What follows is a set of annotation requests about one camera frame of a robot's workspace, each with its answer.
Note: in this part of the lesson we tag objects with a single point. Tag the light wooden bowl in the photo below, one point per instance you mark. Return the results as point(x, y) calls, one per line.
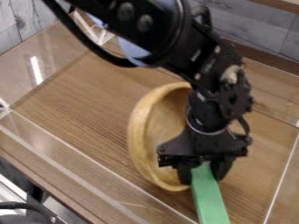
point(157, 121)

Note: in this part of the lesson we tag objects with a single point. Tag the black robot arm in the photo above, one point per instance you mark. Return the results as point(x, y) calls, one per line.
point(160, 35)

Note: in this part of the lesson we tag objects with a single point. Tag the clear acrylic enclosure wall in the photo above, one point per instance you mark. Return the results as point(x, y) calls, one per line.
point(64, 137)

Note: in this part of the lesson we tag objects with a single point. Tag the green rectangular stick block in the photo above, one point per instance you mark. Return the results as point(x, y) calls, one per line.
point(206, 197)

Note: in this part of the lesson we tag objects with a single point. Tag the black metal table mount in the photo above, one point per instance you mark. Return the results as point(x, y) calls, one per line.
point(24, 209)

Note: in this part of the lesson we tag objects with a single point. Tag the clear acrylic corner bracket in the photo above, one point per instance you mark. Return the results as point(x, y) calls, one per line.
point(98, 35)

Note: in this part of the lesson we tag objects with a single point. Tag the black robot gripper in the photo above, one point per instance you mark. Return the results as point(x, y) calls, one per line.
point(184, 151)

